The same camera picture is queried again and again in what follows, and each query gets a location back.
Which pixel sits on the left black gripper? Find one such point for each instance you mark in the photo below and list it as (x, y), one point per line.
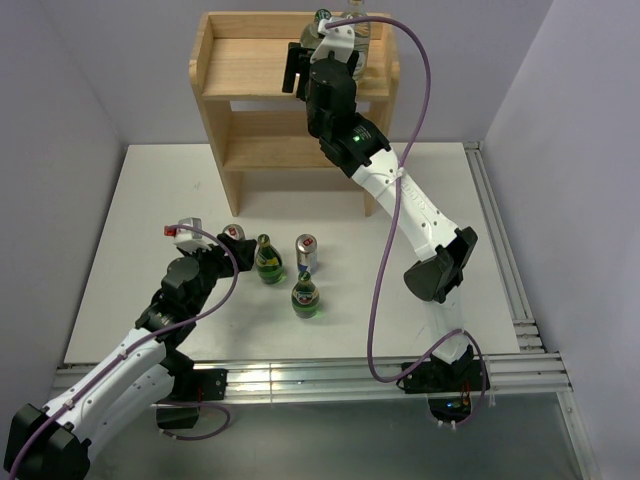
(243, 251)

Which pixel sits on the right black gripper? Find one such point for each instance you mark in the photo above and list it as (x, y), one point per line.
(298, 61)

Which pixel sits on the clear glass bottle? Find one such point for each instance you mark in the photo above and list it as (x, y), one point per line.
(355, 9)
(310, 38)

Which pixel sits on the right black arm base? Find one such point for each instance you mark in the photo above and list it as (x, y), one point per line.
(457, 381)

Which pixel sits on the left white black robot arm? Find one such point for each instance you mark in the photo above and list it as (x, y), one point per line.
(61, 439)

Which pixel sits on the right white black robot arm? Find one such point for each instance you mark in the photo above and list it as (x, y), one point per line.
(361, 151)

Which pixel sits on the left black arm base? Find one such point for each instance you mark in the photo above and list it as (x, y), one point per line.
(196, 385)

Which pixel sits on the wooden three-tier shelf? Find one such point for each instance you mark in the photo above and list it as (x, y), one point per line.
(236, 73)

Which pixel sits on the silver blue can left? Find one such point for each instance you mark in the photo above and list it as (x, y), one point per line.
(235, 232)

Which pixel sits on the green Perrier bottle yellow label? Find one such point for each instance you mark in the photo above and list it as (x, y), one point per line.
(268, 261)

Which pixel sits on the silver can centre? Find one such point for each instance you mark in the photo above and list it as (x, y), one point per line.
(306, 247)

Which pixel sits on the green Perrier bottle red label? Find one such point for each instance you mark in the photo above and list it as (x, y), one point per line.
(305, 296)

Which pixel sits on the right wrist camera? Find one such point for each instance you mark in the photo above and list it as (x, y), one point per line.
(337, 43)

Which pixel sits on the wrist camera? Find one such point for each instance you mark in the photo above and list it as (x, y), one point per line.
(186, 237)
(337, 43)

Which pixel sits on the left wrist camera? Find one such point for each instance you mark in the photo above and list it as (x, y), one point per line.
(186, 237)

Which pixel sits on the aluminium frame rail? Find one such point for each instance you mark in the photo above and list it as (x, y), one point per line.
(283, 363)

